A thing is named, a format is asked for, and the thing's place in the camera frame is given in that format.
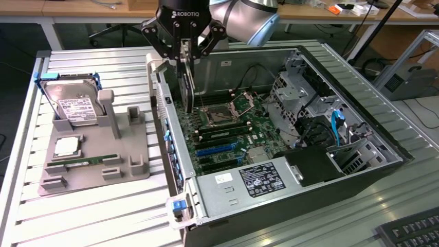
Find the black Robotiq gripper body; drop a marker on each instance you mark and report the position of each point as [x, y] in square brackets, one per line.
[184, 10]

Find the green GPU with black cooler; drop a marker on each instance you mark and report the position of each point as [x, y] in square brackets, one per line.
[187, 85]

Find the black office chair base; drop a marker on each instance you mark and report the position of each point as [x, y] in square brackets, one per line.
[127, 31]

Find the thin metal locking lever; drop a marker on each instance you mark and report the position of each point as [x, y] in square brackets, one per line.
[203, 104]

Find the metal socket cover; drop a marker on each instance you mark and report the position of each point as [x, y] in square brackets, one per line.
[244, 103]

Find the CPU socket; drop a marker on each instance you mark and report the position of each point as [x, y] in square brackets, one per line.
[218, 115]

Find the wooden desk with white legs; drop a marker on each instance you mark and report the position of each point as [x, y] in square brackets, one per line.
[308, 10]
[68, 9]

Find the tall metal disk bay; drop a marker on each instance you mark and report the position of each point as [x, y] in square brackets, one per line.
[291, 90]

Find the hard disk in blue carrier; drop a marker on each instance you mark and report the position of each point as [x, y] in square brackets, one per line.
[72, 103]

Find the black labelled RAM stick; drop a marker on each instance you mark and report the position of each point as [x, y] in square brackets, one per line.
[226, 133]

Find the orange and white box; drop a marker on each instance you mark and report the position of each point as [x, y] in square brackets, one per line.
[334, 9]

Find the green Dell motherboard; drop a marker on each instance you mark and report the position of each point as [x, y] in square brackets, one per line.
[260, 128]

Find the long black expansion slot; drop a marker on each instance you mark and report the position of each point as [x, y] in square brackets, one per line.
[219, 162]
[219, 143]
[220, 169]

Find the grey plastic parts rack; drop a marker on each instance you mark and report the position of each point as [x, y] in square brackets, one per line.
[92, 136]

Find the blue expansion slot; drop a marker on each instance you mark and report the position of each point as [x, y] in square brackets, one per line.
[216, 151]

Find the silver chipset heatsink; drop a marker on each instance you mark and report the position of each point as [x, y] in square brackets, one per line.
[256, 155]

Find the black stand pole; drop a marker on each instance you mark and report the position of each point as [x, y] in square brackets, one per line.
[376, 28]

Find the silver CPU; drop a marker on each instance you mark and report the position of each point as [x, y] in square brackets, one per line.
[67, 146]

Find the green RAM stick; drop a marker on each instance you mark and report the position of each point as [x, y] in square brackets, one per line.
[86, 160]

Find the black plastic shroud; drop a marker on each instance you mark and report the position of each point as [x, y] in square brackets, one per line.
[308, 164]

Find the white paper sheet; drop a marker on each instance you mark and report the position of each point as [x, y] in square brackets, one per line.
[418, 13]

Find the grey power supply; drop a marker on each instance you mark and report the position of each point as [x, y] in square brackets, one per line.
[219, 195]

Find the low metal disk bay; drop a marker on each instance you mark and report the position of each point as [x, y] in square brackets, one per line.
[356, 159]

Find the flat brown cardboard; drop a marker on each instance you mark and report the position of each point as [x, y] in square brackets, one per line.
[425, 3]

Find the open black PC case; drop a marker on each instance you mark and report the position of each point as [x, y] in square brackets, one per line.
[308, 205]

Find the black keyboard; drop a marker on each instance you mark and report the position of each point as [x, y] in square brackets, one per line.
[411, 231]

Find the aluminium profile frame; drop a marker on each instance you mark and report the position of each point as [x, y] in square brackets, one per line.
[417, 41]

